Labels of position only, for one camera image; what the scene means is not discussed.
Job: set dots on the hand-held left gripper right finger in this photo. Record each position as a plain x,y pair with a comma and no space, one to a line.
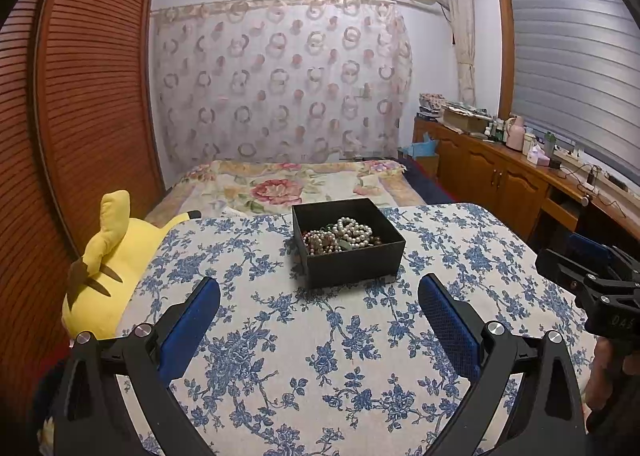
450,326

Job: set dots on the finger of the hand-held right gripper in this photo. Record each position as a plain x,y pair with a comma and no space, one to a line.
590,248
560,268

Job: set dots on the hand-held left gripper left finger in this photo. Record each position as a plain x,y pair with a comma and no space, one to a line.
192,316

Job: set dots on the black jewelry box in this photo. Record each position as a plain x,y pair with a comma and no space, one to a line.
350,268

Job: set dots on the pile of pearl bead jewelry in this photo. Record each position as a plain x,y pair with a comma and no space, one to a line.
345,233

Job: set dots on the person's right hand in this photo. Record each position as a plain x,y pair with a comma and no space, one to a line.
605,376

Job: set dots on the white power strip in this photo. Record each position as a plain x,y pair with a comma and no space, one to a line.
569,154

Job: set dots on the yellow plush toy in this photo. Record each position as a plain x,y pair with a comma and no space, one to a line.
110,261

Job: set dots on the pink tissue box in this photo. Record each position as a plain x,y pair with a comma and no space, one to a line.
537,155

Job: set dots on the brown wooden cabinet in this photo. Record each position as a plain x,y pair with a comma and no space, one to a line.
500,176

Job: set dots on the green bottle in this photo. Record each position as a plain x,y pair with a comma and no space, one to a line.
550,141

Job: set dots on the blue floral cloth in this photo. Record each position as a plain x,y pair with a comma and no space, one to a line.
300,361

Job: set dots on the white cup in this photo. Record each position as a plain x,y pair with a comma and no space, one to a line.
530,142

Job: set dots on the pink thermos jug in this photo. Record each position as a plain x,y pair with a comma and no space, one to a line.
515,134

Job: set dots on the pink floral bedspread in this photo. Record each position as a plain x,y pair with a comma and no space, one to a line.
250,191

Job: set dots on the dark blue bed sheet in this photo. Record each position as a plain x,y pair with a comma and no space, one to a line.
425,183

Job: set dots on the blue plastic bag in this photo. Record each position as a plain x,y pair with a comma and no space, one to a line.
420,146

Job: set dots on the pile of papers and boxes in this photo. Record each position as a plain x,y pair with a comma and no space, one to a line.
455,114

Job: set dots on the grey window blind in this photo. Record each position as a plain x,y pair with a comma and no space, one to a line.
575,61

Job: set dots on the circle patterned sheer curtain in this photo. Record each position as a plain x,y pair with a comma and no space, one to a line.
275,86

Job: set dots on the beige window curtain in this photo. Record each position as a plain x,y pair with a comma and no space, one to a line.
462,36

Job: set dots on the brown slatted wooden wardrobe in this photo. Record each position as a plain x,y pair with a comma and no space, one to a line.
90,86

